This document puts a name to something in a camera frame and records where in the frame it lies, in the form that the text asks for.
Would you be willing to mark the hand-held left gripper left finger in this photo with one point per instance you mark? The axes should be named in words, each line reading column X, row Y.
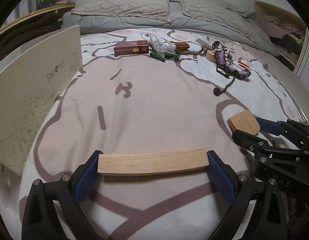
column 87, row 180

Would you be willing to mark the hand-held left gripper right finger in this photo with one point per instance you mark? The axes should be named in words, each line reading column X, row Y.
column 220, row 180

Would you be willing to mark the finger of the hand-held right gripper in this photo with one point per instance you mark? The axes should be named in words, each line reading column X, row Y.
column 269, row 126
column 247, row 140

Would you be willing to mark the short wooden block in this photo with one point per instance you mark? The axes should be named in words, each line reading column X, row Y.
column 244, row 123

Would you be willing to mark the long wooden block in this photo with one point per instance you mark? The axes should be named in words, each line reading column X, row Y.
column 154, row 163

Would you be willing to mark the cream shoe box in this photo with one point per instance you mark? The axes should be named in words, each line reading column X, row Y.
column 32, row 100

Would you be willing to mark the white orange small tool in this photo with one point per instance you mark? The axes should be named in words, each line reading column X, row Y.
column 242, row 65

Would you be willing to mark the white louvred door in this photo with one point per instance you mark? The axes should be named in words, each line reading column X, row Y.
column 308, row 65

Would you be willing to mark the beige tape roll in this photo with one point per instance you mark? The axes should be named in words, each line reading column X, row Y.
column 210, row 55

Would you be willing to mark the brown hair band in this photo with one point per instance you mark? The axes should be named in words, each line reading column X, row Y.
column 201, row 50

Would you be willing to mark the pink clothes pile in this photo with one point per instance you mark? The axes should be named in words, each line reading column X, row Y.
column 277, row 25

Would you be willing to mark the white paper card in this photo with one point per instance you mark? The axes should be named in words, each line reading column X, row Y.
column 200, row 42

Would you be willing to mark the brown leather case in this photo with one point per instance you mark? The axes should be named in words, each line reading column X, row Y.
column 180, row 45

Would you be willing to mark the wooden shelf unit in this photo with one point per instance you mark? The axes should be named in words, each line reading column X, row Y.
column 279, row 8

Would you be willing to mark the beige textured pillow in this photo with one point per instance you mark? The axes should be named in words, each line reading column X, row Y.
column 119, row 8
column 214, row 12

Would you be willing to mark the dark red box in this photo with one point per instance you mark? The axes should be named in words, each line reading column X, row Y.
column 130, row 48

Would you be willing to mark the grey duvet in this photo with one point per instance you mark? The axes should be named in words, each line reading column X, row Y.
column 112, row 26

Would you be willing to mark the dark brown cloth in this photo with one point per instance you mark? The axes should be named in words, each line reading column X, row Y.
column 22, row 35

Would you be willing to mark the wooden side shelf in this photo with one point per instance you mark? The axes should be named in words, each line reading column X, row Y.
column 37, row 15

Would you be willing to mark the dark rounded object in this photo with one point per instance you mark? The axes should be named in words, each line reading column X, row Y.
column 52, row 1

